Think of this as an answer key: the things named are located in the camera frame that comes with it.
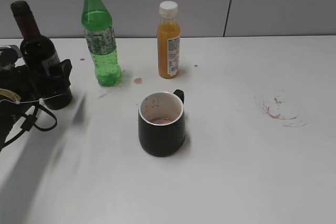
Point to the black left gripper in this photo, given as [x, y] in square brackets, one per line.
[21, 88]

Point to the dark red wine bottle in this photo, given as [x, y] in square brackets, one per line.
[39, 54]

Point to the black mug white interior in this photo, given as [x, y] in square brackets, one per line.
[161, 123]

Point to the green plastic soda bottle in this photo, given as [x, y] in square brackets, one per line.
[99, 34]

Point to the orange juice bottle white cap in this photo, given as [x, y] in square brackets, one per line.
[168, 39]

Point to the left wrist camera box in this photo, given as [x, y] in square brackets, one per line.
[9, 55]

